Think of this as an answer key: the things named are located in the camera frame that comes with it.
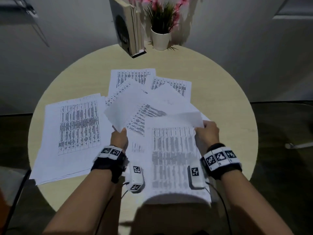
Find person's left hand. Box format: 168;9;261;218
110;127;129;152

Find person's right hand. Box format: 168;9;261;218
194;120;220;156

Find printed paper sheet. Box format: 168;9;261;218
143;112;212;206
104;88;169;137

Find printed papers pile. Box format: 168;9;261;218
105;68;211;154

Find printed paper sheets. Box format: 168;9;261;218
29;93;114;186

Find person's right forearm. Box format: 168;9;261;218
221;170;294;235

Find person's left forearm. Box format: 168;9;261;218
43;168;118;235

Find round beige table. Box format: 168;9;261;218
27;42;259;235

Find black left wristband with markers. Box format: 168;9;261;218
91;145;127;184

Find black wristband with markers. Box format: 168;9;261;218
91;145;127;184
200;143;243;180

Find black right wristband with markers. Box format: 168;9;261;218
200;143;243;180

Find white plastic tube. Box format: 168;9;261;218
285;142;313;149

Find white plant pot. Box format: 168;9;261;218
151;28;171;51

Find cream upright book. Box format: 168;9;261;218
129;5;146;54

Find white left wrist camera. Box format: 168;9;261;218
126;163;145;194

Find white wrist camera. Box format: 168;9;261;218
187;160;210;189
126;163;145;194

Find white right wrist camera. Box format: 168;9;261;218
187;160;210;189

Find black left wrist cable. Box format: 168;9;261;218
94;182;130;235

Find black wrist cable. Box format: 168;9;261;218
206;182;233;235
94;182;130;235

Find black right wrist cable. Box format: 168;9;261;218
206;182;233;235

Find grey window frame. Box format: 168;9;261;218
0;0;49;47

